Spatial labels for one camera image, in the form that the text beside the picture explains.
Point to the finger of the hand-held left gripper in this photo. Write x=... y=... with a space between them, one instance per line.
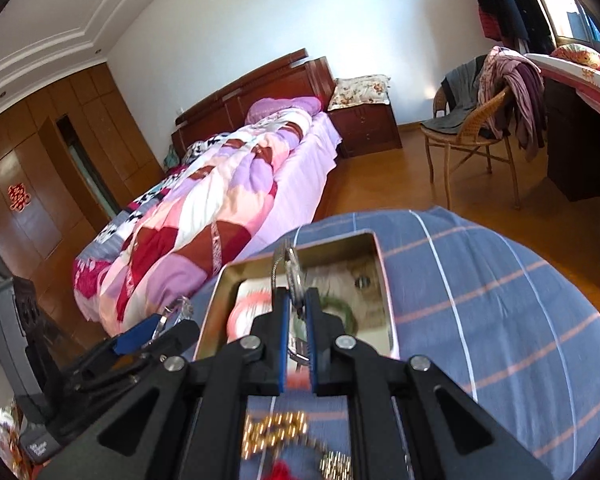
x=177 y=337
x=137 y=335

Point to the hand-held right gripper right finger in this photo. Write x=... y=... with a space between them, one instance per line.
x=312 y=340

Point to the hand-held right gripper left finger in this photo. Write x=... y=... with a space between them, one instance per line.
x=281 y=340

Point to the metal tin box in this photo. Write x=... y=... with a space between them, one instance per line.
x=215 y=312

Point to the red tassel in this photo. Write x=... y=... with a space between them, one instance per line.
x=280 y=472

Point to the pink patchwork quilt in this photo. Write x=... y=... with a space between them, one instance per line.
x=205 y=200

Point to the bed with purple sheet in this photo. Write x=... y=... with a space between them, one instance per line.
x=305 y=175

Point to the blue plaid tablecloth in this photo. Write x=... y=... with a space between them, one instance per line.
x=480 y=310

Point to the teal bag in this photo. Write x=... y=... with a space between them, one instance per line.
x=171 y=157

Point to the red paper decal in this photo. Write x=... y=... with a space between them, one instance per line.
x=19 y=199

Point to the red-brown wooden nightstand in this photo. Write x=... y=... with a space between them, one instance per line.
x=365 y=127

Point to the wooden wardrobe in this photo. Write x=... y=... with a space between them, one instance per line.
x=30 y=135

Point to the purple pillow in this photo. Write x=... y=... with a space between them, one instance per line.
x=280 y=107

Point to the floral cushion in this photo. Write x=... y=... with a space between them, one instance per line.
x=357 y=90

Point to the red-brown wooden headboard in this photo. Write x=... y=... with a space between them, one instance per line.
x=280 y=80

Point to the wicker chair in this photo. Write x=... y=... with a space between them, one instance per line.
x=475 y=127

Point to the grey garment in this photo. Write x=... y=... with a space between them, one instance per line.
x=455 y=105

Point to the dark desk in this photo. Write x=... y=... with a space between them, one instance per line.
x=575 y=150

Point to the purple garment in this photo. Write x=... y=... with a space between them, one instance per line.
x=527 y=92

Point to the pink plaid garment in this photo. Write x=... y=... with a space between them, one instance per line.
x=500 y=67

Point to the white and red bedding pad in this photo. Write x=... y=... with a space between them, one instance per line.
x=570 y=74

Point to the red floral pillow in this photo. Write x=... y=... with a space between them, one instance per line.
x=580 y=55

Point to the hanging dark coats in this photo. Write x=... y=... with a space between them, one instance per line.
x=510 y=0

